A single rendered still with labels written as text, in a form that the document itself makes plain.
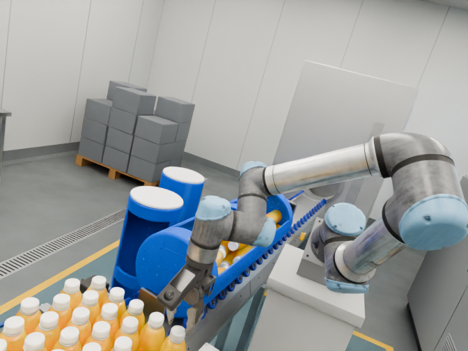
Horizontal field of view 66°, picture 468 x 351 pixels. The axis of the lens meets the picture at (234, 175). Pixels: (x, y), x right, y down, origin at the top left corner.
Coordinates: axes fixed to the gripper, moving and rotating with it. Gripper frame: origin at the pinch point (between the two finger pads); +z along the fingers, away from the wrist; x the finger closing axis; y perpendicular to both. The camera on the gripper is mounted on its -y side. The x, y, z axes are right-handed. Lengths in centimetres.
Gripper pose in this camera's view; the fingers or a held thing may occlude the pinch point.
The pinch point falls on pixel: (177, 326)
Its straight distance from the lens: 100.5
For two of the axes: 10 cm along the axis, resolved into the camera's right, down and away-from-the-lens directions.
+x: -8.6, -3.5, 3.8
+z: -2.6, 9.3, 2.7
